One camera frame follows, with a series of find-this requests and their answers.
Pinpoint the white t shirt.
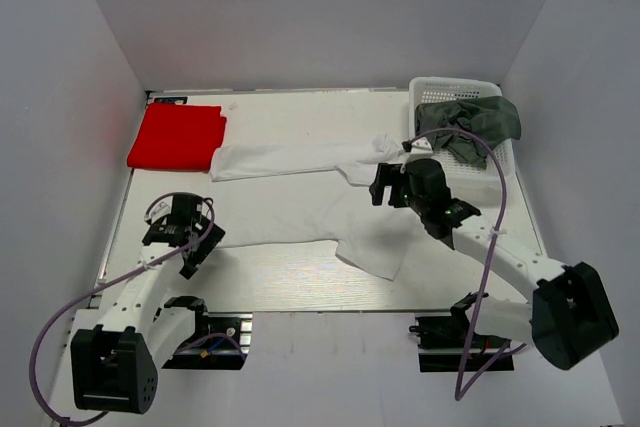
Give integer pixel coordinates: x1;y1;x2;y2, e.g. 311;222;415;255
209;135;417;280

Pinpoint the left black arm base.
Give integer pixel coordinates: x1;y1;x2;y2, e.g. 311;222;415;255
163;313;253;371

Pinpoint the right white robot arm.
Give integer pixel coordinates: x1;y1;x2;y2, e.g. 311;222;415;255
369;158;619;370

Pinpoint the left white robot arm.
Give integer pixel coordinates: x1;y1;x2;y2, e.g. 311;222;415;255
70;193;225;414

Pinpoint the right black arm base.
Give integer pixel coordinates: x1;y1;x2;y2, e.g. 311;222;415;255
408;315;505;373

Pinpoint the white plastic basket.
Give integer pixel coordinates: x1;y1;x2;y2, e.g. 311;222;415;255
408;76;515;205

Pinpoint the folded red t shirt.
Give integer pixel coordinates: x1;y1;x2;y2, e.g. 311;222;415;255
127;102;227;172

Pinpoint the grey t shirt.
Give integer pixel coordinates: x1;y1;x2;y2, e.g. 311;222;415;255
414;96;522;170

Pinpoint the blue label sticker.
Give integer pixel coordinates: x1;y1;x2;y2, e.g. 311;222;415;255
150;96;188;105

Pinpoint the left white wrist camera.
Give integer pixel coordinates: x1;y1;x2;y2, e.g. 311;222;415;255
144;200;171;225

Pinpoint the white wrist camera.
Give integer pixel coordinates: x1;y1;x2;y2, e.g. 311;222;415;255
402;138;433;156
144;200;171;225

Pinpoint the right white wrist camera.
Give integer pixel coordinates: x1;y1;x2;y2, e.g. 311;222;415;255
402;138;433;156

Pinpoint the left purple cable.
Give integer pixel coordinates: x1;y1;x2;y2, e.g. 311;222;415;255
28;191;248;426

